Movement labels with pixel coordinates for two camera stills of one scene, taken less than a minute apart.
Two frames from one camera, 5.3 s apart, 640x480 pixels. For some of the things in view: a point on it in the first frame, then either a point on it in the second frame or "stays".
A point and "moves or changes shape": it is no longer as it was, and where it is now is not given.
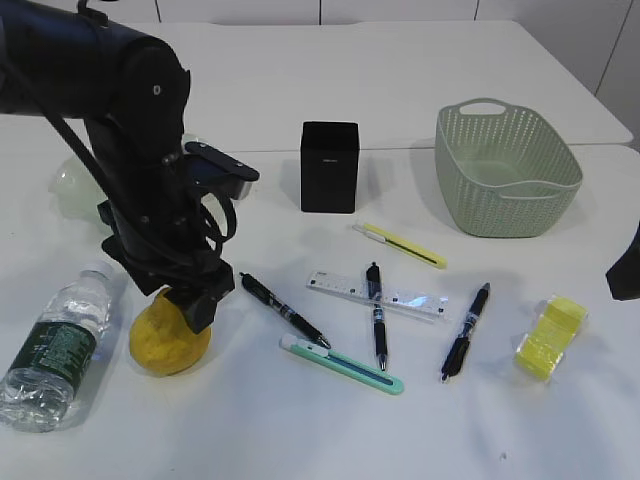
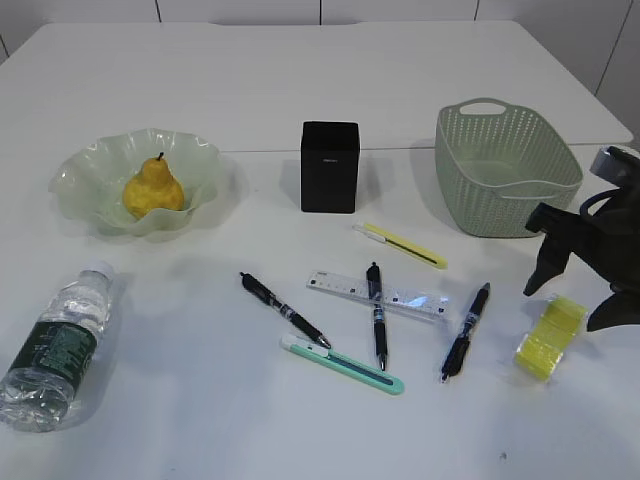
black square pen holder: x=329 y=166 stays
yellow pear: x=162 y=339 moves or changes shape
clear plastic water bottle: x=53 y=358 stays
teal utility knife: x=341 y=363 stays
